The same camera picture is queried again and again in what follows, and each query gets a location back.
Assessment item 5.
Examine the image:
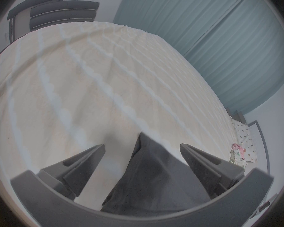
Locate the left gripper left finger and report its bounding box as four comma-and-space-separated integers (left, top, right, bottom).
39, 144, 106, 199

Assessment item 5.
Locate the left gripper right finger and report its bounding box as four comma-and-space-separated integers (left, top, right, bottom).
179, 143, 246, 199

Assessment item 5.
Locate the black T-shirt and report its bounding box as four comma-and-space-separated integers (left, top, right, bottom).
101, 132, 212, 216

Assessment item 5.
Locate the bed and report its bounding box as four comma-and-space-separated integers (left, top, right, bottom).
0, 21, 268, 212

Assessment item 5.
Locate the white printed garment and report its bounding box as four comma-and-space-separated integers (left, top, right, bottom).
229, 149, 249, 168

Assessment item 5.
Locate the white printed pillow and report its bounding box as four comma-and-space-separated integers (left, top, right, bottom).
231, 117, 258, 164

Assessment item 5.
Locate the grey white bedside table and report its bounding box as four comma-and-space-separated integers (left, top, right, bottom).
226, 108, 248, 125

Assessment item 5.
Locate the blue-green curtain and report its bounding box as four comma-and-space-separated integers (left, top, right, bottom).
112, 0, 254, 56
183, 0, 284, 115

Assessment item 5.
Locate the black dressing table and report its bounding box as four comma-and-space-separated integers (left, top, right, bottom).
7, 0, 69, 42

